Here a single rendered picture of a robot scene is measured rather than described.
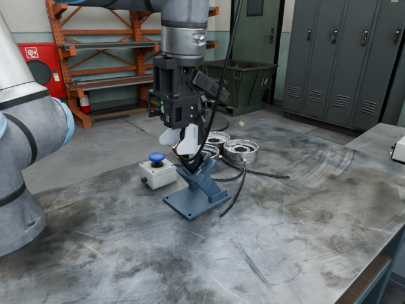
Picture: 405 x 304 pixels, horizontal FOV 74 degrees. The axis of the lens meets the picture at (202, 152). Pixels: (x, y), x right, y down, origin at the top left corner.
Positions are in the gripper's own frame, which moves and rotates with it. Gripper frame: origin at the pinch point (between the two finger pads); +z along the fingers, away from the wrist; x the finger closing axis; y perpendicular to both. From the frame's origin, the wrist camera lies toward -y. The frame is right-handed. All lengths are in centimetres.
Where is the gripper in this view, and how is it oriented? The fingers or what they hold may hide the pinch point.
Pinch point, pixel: (187, 153)
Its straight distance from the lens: 56.9
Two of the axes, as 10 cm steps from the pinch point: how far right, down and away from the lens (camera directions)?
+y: -7.0, 3.1, -6.5
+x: 7.1, 3.8, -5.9
